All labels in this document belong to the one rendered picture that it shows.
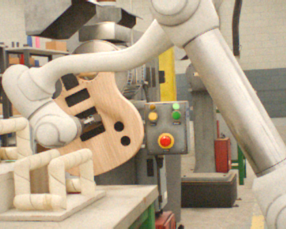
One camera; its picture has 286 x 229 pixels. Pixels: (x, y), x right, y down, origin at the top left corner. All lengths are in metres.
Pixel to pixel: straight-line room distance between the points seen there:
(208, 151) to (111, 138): 3.67
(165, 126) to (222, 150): 3.47
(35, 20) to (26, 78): 0.35
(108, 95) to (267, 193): 0.86
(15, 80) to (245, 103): 0.73
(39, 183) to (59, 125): 0.34
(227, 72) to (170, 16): 0.19
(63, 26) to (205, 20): 1.02
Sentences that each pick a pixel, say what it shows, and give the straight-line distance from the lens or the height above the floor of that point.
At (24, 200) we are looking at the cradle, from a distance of 1.30.
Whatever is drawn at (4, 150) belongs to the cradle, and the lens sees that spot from 1.52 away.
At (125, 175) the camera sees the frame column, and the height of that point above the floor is 0.82.
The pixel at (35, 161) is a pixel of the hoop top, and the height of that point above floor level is 1.04.
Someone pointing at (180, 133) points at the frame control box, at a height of 1.00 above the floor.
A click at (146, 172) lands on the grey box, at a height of 0.82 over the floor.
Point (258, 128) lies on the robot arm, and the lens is 1.48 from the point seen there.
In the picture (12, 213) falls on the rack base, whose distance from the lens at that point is 1.30.
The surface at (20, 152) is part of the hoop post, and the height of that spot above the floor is 1.05.
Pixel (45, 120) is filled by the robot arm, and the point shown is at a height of 1.10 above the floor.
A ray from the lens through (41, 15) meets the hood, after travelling 2.12.
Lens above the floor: 1.20
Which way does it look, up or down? 3 degrees down
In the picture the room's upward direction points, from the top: 3 degrees counter-clockwise
